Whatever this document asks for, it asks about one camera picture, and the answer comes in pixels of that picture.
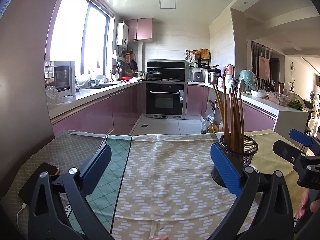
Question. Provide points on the white water heater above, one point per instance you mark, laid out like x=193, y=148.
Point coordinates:
x=122, y=35

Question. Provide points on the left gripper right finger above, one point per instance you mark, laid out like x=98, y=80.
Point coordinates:
x=274, y=216

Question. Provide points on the patterned beige table cloth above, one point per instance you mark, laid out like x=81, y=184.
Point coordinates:
x=167, y=189

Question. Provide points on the black wok on stove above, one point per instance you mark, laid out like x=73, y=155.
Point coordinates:
x=153, y=75

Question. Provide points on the silver toaster appliance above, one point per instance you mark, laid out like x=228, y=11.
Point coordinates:
x=195, y=76

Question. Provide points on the black built-in oven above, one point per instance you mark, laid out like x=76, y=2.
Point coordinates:
x=166, y=98

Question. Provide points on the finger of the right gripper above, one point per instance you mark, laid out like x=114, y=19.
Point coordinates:
x=288, y=152
x=311, y=142

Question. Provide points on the person right hand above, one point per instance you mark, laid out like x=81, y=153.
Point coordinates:
x=314, y=206

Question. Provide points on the steel pot on counter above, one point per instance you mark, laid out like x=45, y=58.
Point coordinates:
x=213, y=75

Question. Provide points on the yellow cloth mat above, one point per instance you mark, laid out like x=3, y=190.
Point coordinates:
x=266, y=161

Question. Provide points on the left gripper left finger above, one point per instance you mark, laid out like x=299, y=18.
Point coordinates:
x=47, y=216

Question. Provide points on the silver microwave oven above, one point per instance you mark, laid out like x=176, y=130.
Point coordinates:
x=61, y=75

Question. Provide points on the black mesh utensil holder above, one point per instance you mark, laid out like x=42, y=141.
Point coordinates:
x=240, y=157

